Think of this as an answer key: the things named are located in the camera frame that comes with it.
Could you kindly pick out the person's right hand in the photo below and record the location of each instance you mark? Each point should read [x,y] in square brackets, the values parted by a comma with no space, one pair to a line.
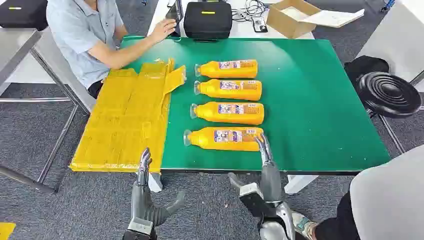
[164,30]

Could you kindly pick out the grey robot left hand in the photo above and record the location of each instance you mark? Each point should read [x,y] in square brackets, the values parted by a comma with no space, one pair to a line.
[142,202]

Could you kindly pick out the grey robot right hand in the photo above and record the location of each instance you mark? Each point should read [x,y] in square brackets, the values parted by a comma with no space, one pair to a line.
[270,182]

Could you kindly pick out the black tablet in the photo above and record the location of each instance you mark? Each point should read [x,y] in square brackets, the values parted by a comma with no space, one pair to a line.
[177,13]

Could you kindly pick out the orange drink bottle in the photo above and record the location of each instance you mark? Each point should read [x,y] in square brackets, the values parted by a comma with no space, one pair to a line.
[232,90]
[228,69]
[232,113]
[225,140]

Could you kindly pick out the white table leg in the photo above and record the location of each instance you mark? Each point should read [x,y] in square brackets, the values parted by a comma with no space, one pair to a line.
[298,184]
[155,184]

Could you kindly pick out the black case with yellow tag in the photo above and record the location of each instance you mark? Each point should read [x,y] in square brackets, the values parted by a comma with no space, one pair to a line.
[23,15]
[208,20]

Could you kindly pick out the white table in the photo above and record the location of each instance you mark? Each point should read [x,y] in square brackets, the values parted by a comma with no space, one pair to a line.
[242,32]

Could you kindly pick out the yellow plastic sheet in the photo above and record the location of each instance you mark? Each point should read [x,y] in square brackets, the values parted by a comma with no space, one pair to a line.
[126,126]

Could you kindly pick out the green table mat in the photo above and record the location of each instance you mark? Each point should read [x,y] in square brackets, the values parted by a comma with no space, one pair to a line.
[298,99]

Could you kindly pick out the person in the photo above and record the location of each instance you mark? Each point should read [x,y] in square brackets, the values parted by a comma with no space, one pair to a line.
[387,198]
[76,33]

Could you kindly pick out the small black device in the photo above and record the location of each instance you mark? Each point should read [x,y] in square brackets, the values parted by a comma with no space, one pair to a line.
[259,24]

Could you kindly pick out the open cardboard box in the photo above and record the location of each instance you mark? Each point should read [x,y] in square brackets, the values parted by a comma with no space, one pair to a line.
[285,21]

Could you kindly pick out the black stool with ribbed seat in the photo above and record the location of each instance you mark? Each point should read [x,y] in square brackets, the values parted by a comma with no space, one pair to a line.
[387,94]

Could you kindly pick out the black chair seat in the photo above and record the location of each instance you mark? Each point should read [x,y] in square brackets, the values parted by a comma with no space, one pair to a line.
[364,66]

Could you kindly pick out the steel table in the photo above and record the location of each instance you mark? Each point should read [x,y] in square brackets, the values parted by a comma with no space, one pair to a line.
[13,46]

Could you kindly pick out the grey table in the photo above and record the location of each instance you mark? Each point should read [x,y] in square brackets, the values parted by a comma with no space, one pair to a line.
[397,39]

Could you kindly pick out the blue item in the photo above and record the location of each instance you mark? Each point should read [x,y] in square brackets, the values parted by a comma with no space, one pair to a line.
[388,4]

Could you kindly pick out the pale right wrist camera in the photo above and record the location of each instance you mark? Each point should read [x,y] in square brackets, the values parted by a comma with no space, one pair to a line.
[253,197]

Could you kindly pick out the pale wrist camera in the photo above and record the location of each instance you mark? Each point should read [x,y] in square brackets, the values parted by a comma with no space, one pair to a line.
[253,197]
[140,226]

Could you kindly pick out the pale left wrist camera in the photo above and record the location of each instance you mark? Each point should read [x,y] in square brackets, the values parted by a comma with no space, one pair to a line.
[140,226]

